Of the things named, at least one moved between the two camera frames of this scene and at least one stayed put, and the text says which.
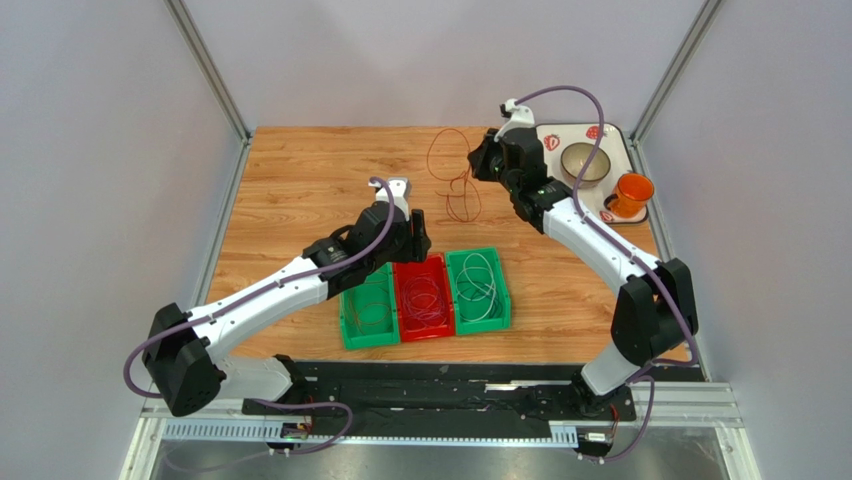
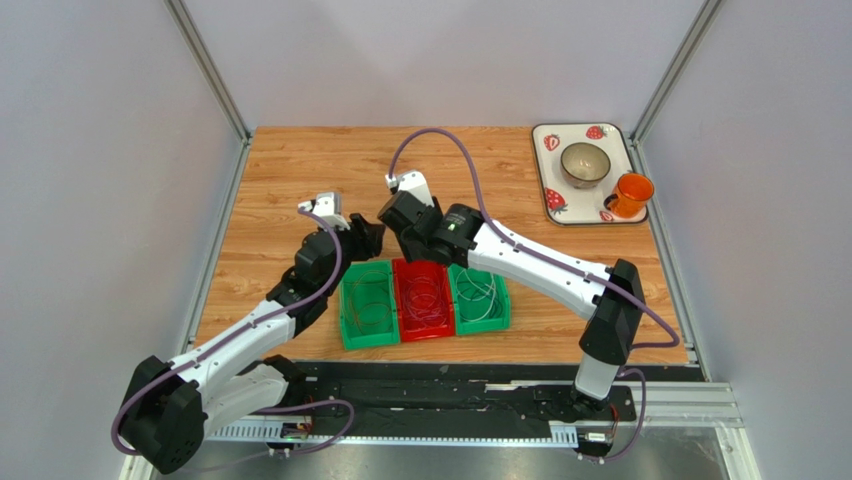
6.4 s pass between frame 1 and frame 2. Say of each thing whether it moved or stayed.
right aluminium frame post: stayed
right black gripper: moved
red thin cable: moved
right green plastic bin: stayed
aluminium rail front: stayed
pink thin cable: stayed
